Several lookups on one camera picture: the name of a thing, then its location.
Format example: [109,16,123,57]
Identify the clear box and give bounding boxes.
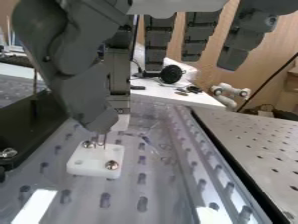
[0,94,290,224]

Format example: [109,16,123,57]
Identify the small white jointed device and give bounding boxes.
[208,82,252,110]

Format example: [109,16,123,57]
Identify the white desk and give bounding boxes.
[129,54,228,112]

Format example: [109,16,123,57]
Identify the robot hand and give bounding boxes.
[10,0,298,134]

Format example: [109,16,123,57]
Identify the black plate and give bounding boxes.
[0,89,70,171]

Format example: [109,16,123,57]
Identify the white square block with screws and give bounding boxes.
[65,142,126,180]

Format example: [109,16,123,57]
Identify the black headphones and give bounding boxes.
[158,64,187,85]

